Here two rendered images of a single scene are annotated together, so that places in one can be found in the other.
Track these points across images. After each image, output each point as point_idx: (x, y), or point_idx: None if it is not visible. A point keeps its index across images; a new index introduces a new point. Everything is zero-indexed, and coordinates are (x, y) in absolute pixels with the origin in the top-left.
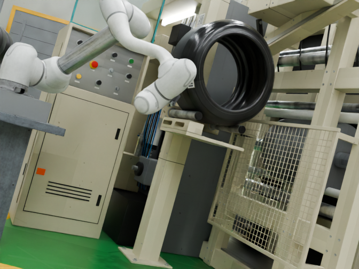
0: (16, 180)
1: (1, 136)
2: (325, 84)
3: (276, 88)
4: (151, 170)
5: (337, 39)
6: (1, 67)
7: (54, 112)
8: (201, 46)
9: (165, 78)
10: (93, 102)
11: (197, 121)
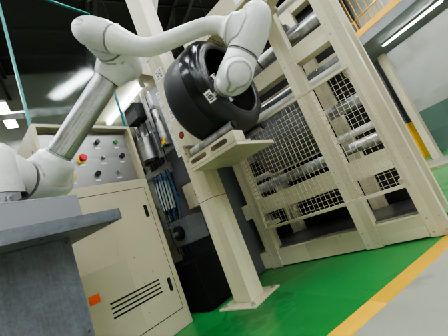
0: (89, 321)
1: (29, 275)
2: (286, 67)
3: None
4: (193, 225)
5: (271, 35)
6: None
7: None
8: (199, 61)
9: (247, 27)
10: (106, 193)
11: None
